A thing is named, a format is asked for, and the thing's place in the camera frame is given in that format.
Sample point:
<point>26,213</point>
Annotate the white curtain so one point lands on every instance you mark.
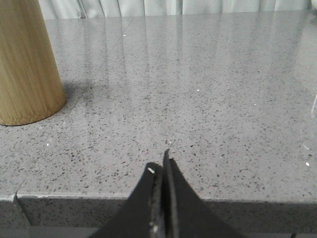
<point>71,9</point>

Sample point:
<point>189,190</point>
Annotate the wooden cylindrical holder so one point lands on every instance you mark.
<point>30,84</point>

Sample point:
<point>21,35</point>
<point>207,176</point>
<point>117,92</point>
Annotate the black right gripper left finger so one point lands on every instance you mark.
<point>141,215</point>

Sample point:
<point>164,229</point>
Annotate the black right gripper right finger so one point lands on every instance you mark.
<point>185,214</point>

